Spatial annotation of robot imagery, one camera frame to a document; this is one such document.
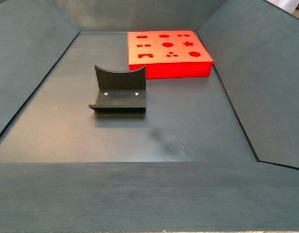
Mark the black curved cradle holder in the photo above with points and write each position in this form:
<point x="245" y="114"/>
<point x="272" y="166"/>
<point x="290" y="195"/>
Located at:
<point x="122" y="91"/>

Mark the red shape sorter box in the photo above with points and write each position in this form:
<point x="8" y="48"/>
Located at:
<point x="173" y="54"/>

